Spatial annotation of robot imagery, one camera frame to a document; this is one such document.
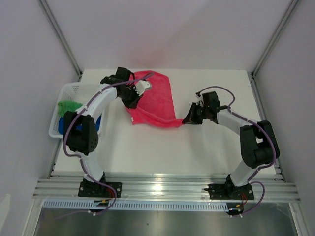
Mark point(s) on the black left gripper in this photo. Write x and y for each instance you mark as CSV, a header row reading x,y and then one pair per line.
x,y
133,104

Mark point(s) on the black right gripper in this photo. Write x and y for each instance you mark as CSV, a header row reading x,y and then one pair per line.
x,y
191,118

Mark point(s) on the pink microfiber towel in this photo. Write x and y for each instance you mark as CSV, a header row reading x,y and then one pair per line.
x,y
156,107

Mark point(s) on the green microfiber towel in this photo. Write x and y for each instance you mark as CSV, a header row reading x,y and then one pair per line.
x,y
67,105

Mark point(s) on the blue microfiber towel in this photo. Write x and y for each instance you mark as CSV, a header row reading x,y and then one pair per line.
x,y
61,125

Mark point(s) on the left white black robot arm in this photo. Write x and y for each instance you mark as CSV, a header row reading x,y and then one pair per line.
x,y
80,136

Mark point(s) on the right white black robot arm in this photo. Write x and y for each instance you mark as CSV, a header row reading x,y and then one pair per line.
x,y
259,148

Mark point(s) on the white plastic basket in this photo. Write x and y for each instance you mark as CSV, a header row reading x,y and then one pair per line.
x,y
76,92

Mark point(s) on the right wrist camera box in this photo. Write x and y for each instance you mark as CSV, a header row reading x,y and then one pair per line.
x,y
199,98

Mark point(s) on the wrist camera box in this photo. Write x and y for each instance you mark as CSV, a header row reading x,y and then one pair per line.
x,y
142,86
199,98

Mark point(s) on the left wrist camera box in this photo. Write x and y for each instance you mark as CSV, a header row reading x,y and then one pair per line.
x,y
142,86

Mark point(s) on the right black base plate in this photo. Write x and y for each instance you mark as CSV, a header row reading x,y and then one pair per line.
x,y
229,192

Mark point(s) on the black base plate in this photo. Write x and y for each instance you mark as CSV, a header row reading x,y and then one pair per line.
x,y
229,192
94,190

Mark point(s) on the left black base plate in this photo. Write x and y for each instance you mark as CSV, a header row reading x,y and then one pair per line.
x,y
94,190

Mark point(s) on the aluminium extrusion rail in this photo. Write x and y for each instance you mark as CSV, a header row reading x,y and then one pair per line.
x,y
165,187

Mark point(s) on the left aluminium frame post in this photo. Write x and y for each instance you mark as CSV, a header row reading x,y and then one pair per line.
x,y
55,26

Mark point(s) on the aluminium frame post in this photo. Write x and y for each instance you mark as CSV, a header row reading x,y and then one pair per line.
x,y
288,14
55,26

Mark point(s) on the white slotted cable duct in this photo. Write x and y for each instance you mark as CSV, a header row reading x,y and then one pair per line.
x,y
137,205

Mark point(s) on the right aluminium frame post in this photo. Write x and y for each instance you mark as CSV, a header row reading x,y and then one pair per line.
x,y
288,14

